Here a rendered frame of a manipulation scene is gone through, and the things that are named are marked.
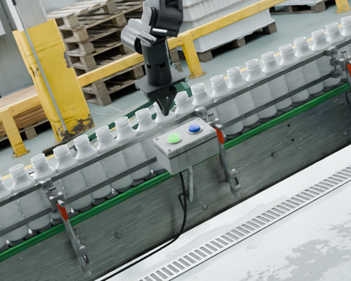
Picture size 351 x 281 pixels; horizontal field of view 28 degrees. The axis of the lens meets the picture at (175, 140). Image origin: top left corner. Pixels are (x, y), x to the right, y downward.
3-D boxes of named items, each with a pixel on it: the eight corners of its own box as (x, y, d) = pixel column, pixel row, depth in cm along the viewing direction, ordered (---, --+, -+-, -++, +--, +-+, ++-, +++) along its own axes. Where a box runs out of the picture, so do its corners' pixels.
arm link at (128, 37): (153, 8, 149) (184, 13, 154) (124, -7, 157) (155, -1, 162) (139, 61, 153) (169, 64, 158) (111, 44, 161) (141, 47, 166)
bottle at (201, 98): (229, 135, 195) (211, 80, 190) (217, 144, 191) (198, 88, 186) (213, 135, 199) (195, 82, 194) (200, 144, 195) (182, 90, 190)
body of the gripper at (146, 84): (135, 88, 162) (130, 61, 158) (172, 72, 166) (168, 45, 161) (148, 100, 158) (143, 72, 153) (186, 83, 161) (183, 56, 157)
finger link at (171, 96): (141, 116, 167) (135, 82, 162) (167, 105, 170) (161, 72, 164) (155, 129, 162) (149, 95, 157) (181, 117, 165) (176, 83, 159)
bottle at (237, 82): (242, 121, 203) (225, 68, 198) (261, 117, 200) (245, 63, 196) (237, 129, 198) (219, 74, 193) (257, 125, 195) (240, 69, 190)
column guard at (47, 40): (89, 125, 681) (48, 18, 649) (101, 130, 651) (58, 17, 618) (52, 142, 668) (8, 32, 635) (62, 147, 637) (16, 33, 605)
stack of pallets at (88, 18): (66, 97, 848) (34, 18, 818) (142, 65, 884) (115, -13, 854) (100, 108, 735) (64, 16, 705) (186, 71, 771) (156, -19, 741)
